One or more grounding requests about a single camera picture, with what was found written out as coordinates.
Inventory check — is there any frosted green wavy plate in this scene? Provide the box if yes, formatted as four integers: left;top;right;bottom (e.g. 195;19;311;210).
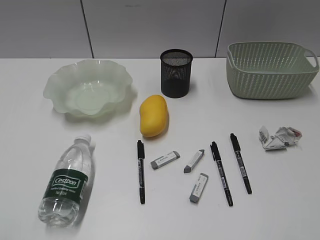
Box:
43;59;133;118

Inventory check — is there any waste paper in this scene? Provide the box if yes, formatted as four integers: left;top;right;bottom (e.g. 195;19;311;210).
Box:
258;126;302;151

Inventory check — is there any black mesh pen holder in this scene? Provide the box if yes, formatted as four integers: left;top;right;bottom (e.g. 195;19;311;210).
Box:
160;49;193;99

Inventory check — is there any clear water bottle green label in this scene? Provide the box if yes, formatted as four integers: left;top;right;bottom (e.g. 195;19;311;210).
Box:
38;134;93;227

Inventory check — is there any black marker pen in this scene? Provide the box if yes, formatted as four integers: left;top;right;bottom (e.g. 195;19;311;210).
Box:
210;141;233;207
230;133;252;195
137;140;145;205

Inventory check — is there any light green plastic basket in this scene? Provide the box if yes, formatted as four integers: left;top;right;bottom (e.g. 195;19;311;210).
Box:
226;41;320;100

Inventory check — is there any yellow mango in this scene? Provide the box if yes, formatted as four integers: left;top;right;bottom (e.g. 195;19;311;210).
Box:
139;95;168;138

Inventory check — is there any grey white eraser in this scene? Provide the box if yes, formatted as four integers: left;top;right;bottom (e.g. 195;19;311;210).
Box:
189;172;209;204
150;151;180;170
183;149;205;173

